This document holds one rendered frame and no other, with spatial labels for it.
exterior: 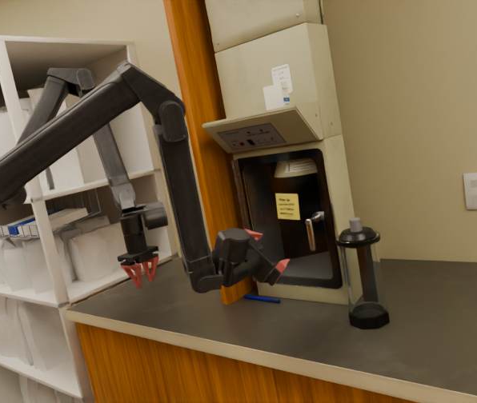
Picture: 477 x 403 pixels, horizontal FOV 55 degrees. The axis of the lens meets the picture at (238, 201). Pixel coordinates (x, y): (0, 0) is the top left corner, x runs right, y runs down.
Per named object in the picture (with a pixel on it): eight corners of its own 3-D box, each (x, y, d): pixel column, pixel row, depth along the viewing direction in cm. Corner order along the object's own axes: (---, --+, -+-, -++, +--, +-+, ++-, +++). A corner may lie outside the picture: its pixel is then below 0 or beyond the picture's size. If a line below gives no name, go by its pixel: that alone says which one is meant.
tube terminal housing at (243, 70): (298, 269, 167) (262, 54, 155) (383, 273, 146) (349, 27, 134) (258, 295, 148) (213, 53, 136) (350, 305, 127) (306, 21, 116)
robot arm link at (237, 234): (186, 270, 104) (196, 291, 97) (191, 225, 100) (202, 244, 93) (234, 266, 109) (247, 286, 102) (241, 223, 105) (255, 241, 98)
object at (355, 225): (358, 237, 119) (354, 213, 118) (386, 241, 111) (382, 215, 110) (331, 247, 115) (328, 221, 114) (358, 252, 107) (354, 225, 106)
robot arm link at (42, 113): (56, 73, 141) (50, 54, 132) (98, 89, 143) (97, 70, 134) (-9, 203, 125) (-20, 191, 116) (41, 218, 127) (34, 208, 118)
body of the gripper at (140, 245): (160, 252, 130) (154, 227, 129) (132, 264, 123) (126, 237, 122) (145, 251, 135) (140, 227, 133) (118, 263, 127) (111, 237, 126)
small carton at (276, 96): (273, 109, 123) (269, 87, 122) (290, 106, 121) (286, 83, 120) (266, 110, 119) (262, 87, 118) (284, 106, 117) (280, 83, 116)
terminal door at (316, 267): (257, 281, 146) (234, 158, 140) (343, 289, 127) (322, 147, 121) (255, 281, 146) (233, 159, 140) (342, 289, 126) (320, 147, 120)
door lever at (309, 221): (325, 245, 126) (317, 245, 128) (320, 212, 125) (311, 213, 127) (315, 251, 122) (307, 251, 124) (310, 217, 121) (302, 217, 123)
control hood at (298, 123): (231, 152, 141) (226, 120, 139) (324, 138, 120) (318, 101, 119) (206, 158, 132) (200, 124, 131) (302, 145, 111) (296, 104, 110)
